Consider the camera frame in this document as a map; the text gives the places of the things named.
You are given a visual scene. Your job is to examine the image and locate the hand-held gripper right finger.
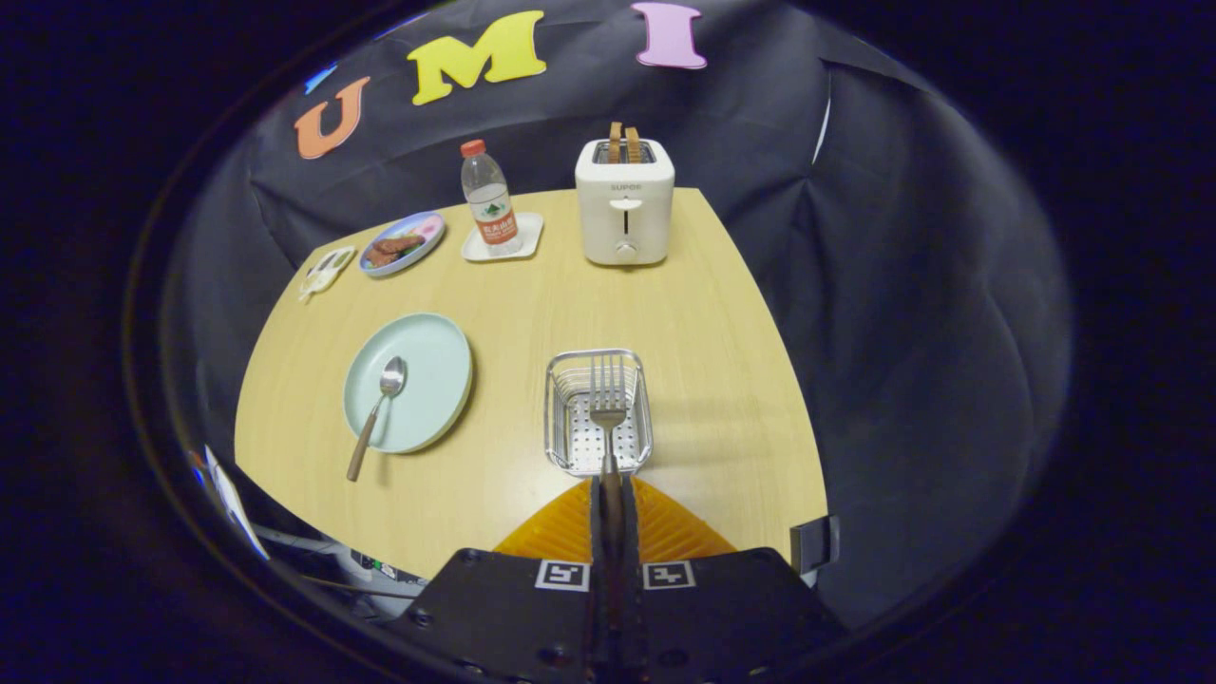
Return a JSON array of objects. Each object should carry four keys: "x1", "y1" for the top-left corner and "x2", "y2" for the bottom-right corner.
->
[{"x1": 622, "y1": 475, "x2": 846, "y2": 684}]

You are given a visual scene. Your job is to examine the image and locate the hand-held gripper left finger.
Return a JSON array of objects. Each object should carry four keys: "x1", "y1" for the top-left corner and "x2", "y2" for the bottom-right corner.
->
[{"x1": 388, "y1": 475, "x2": 606, "y2": 684}]

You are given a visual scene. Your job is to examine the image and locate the metal fork wooden handle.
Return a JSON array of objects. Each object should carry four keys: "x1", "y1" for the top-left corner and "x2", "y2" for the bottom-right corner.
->
[{"x1": 589, "y1": 353, "x2": 630, "y2": 609}]

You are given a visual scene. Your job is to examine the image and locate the metal spoon wooden handle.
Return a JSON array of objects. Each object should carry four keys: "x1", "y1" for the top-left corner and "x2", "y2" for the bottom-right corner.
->
[{"x1": 346, "y1": 356, "x2": 409, "y2": 483}]

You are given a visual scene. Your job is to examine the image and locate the black table clamp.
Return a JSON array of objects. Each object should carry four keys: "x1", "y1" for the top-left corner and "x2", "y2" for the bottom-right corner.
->
[{"x1": 790, "y1": 515, "x2": 841, "y2": 576}]

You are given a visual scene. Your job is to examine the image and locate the pale green round plate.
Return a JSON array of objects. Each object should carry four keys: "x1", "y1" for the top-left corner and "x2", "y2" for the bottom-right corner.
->
[{"x1": 343, "y1": 313, "x2": 474, "y2": 454}]

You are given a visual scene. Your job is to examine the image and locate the blue oval food plate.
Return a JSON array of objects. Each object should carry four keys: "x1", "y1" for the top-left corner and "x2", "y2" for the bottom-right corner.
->
[{"x1": 359, "y1": 211, "x2": 447, "y2": 278}]

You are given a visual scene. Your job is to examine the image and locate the black backdrop cloth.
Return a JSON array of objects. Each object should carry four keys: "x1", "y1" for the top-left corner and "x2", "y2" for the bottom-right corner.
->
[{"x1": 161, "y1": 0, "x2": 1074, "y2": 628}]

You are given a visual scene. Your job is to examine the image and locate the small white square tray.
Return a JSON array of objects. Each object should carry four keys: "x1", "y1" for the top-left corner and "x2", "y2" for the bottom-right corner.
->
[{"x1": 462, "y1": 212, "x2": 544, "y2": 262}]

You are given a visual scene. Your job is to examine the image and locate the white divided sauce dish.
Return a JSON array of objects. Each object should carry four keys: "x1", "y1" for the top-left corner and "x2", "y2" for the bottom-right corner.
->
[{"x1": 299, "y1": 246, "x2": 356, "y2": 303}]

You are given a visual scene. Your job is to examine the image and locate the white toaster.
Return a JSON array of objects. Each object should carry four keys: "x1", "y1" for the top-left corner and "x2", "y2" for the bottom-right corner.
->
[{"x1": 575, "y1": 138, "x2": 675, "y2": 267}]

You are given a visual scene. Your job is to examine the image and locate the clear water bottle red cap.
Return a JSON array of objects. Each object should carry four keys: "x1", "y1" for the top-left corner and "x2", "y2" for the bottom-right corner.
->
[{"x1": 461, "y1": 140, "x2": 523, "y2": 257}]

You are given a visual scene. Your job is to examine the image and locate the metal wire basket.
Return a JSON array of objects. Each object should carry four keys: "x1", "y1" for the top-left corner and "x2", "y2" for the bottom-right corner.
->
[{"x1": 544, "y1": 349, "x2": 655, "y2": 477}]

